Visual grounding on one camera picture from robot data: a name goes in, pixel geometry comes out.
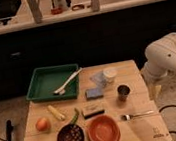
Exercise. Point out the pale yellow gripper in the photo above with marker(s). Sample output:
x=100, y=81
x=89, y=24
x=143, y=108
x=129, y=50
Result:
x=154, y=90

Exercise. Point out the silver fork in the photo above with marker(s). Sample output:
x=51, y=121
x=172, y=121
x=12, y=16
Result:
x=130, y=117

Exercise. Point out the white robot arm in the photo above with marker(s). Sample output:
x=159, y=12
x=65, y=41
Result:
x=161, y=58

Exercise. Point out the blue sponge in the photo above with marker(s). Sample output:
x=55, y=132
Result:
x=94, y=93

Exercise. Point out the orange fruit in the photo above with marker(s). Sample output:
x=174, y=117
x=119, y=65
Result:
x=43, y=124

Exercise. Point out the red bowl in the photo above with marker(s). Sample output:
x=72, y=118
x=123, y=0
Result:
x=103, y=128

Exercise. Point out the green plastic tray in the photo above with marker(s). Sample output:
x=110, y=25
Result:
x=46, y=80

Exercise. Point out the dark metal cup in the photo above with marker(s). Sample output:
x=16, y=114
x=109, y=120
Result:
x=123, y=92

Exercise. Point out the clear plastic bag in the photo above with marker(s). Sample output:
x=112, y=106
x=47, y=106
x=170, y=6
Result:
x=99, y=79

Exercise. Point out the white dish brush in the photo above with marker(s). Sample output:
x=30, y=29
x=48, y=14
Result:
x=61, y=90

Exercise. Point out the yellow corn cob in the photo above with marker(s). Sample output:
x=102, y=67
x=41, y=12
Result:
x=56, y=113

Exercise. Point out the white lidded cup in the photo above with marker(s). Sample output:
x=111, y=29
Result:
x=110, y=74

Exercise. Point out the red round object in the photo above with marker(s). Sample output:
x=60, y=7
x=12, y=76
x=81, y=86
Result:
x=56, y=11

